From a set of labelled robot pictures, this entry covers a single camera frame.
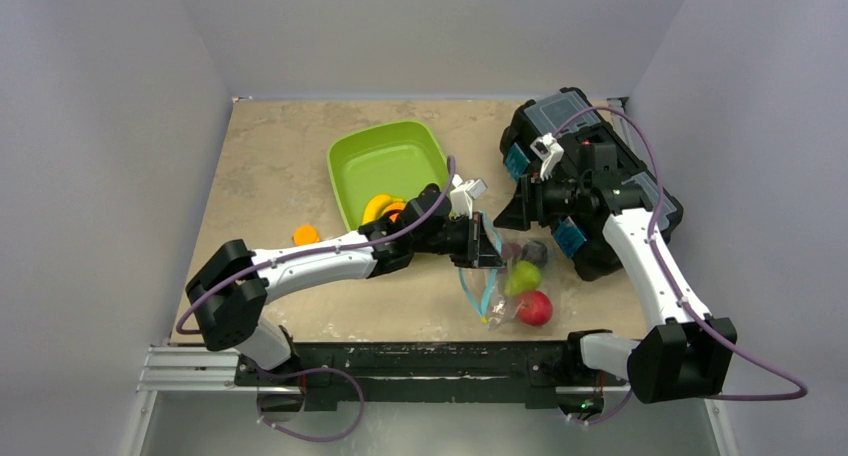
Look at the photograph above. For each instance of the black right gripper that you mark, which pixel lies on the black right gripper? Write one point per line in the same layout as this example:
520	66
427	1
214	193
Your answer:
530	201

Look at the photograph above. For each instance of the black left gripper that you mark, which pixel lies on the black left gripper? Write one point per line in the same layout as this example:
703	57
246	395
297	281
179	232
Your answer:
483	253

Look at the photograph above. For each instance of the clear zip top bag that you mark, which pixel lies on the clear zip top bag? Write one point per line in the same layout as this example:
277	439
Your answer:
483	288

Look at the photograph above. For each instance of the yellow fake banana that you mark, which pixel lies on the yellow fake banana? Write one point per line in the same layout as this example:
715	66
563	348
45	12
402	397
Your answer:
375	206

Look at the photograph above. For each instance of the orange fake fruit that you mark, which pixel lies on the orange fake fruit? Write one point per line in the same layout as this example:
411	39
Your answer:
395	209

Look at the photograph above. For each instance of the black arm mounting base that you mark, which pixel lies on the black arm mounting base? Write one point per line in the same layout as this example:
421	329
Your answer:
535	374

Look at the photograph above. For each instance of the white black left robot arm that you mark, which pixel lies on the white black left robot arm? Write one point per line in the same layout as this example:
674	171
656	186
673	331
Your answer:
228	294

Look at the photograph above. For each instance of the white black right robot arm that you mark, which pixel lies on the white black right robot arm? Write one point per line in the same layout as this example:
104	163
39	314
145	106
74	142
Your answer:
682	355

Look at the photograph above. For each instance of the dark purple fake fig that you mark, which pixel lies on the dark purple fake fig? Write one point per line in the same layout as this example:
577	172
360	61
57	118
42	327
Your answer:
535	252

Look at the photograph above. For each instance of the green fake pear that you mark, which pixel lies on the green fake pear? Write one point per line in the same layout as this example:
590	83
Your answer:
522	277

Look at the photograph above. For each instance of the red fake apple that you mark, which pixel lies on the red fake apple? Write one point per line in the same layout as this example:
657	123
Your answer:
534	308

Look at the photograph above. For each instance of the black plastic toolbox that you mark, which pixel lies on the black plastic toolbox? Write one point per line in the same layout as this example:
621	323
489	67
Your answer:
570	122

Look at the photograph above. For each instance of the green plastic tray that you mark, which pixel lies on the green plastic tray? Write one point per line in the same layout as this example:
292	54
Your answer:
398	158

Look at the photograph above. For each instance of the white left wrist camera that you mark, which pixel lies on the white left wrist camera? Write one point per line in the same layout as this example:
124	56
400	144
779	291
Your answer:
463	194

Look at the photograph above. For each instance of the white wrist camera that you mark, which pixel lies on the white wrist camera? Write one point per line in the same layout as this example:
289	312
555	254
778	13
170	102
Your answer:
463	194
550	152

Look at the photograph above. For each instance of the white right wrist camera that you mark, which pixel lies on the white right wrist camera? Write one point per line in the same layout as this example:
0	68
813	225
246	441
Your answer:
550	152

